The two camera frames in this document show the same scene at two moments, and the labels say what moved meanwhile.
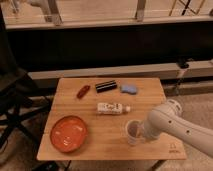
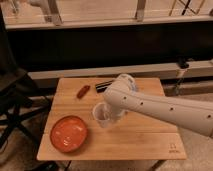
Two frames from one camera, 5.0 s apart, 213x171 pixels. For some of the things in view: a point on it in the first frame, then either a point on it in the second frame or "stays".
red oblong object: [83, 91] stays
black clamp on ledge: [183, 64] stays
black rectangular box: [106, 86] stays
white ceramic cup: [135, 132] → [102, 112]
